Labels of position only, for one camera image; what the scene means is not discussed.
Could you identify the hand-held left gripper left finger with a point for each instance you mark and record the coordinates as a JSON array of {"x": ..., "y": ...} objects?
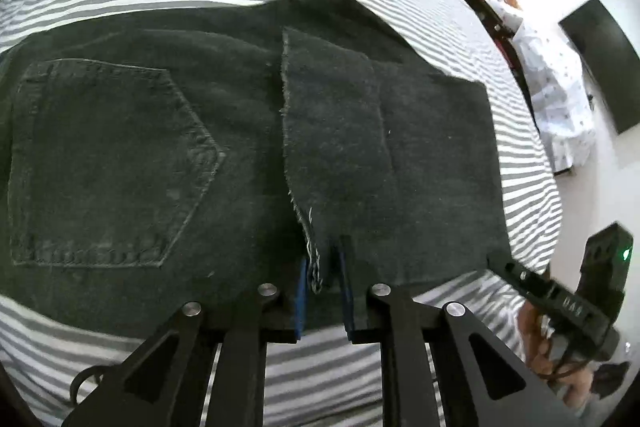
[{"x": 301, "y": 302}]

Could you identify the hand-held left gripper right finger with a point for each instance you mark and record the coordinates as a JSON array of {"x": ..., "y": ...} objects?
[{"x": 346, "y": 297}]

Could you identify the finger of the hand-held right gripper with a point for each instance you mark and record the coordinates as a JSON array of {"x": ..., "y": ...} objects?
[{"x": 520, "y": 277}]

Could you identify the black denim pants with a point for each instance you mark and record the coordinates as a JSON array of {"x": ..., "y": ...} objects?
[{"x": 175, "y": 157}]

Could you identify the person's right hand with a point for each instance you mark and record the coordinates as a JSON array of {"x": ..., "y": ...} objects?
[{"x": 540, "y": 342}]

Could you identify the white dotted cloth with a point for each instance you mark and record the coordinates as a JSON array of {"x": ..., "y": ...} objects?
[{"x": 555, "y": 107}]

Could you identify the dark wooden side furniture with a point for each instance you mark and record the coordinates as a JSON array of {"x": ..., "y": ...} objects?
[{"x": 505, "y": 42}]

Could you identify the black wall television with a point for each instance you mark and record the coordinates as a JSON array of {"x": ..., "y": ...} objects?
[{"x": 607, "y": 62}]

